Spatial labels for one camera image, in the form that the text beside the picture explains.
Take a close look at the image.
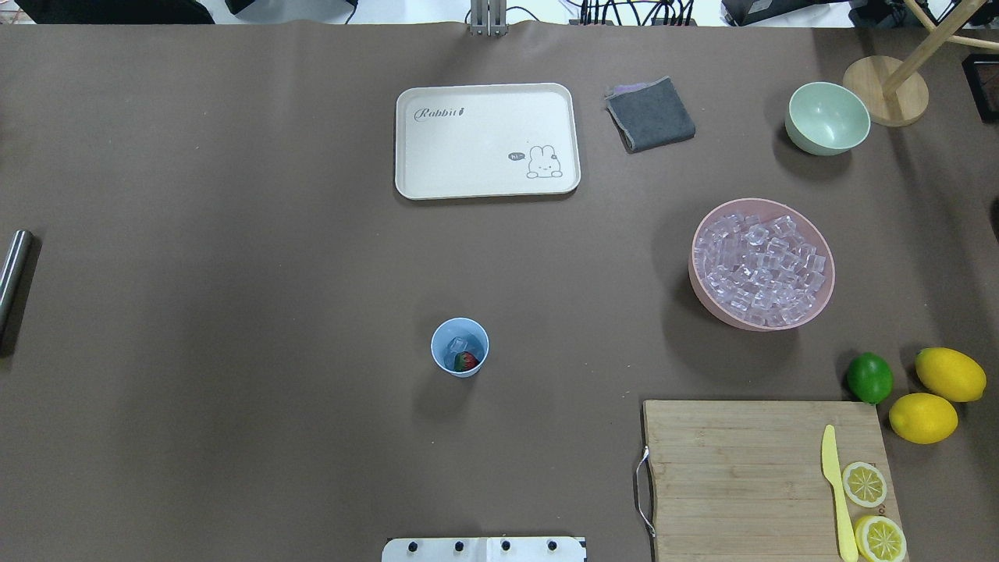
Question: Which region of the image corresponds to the clear ice cube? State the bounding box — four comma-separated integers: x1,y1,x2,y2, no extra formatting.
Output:
447,336,472,354

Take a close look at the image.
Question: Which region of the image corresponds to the red strawberry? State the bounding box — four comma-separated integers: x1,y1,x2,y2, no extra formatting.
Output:
452,351,479,373

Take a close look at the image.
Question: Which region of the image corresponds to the steel muddler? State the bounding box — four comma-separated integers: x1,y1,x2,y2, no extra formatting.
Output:
1,229,34,335

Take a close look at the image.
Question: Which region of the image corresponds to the blue plastic cup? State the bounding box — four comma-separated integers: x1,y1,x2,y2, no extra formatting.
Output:
431,318,490,378

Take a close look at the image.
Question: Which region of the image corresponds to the pink ice bowl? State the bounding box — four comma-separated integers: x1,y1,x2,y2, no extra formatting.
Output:
688,197,836,332

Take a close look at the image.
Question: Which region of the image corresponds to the wooden cup stand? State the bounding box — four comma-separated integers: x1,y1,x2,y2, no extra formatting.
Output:
842,1,998,127

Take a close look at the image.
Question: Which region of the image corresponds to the cream rabbit tray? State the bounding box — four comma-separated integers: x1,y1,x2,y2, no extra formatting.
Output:
395,83,582,201

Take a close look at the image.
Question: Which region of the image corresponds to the grey folded cloth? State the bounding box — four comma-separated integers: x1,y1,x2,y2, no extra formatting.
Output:
604,76,696,153

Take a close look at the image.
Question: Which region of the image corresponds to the wooden cutting board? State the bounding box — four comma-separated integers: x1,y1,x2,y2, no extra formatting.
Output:
640,400,901,561

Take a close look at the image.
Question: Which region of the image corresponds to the mint green bowl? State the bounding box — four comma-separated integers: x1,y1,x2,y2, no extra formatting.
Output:
784,82,871,156

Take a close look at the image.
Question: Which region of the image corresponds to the yellow plastic knife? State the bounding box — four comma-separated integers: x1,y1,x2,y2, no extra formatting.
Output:
820,425,859,561

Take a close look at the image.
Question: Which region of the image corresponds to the green lime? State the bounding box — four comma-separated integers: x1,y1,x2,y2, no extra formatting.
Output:
845,352,894,405

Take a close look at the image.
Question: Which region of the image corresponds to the upper lemon slice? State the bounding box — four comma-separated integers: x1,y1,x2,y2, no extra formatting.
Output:
842,461,888,509

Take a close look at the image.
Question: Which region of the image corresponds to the lemon slice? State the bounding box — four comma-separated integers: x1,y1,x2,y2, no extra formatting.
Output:
842,461,888,509
854,515,908,561

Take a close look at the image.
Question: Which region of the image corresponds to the whole yellow lemon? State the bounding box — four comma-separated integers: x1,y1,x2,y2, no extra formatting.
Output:
888,393,958,445

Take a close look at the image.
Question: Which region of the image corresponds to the lower lemon slice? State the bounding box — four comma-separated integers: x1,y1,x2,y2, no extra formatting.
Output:
854,515,908,561

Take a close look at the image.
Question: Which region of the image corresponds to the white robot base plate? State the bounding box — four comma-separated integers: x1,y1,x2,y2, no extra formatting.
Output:
381,536,588,561

